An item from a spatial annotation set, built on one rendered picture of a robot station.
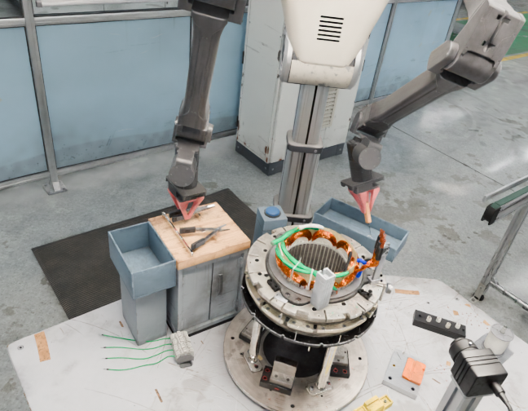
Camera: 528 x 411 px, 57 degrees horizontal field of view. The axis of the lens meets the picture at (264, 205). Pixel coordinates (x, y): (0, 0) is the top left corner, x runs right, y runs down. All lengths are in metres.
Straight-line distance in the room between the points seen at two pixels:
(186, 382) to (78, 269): 1.56
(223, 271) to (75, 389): 0.45
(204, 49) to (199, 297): 0.65
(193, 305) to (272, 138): 2.28
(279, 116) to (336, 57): 2.04
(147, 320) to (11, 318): 1.36
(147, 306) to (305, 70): 0.74
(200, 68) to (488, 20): 0.51
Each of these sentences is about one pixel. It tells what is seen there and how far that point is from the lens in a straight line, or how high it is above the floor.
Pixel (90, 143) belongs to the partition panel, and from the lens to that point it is 3.34.
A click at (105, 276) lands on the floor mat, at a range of 2.68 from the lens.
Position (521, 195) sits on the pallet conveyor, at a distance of 2.51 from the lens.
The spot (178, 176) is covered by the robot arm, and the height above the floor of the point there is 1.26.
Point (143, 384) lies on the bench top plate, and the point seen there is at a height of 0.78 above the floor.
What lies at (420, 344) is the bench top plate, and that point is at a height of 0.78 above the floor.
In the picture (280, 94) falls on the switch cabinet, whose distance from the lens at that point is 3.29.
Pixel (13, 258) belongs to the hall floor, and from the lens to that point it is 2.91.
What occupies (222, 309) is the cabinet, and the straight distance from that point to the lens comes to 1.37.
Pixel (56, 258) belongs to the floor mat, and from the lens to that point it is 2.83.
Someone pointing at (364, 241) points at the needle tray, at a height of 1.05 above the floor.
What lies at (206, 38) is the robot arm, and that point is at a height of 1.59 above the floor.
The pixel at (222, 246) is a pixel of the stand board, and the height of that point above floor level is 1.06.
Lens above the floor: 1.84
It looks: 34 degrees down
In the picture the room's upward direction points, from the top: 8 degrees clockwise
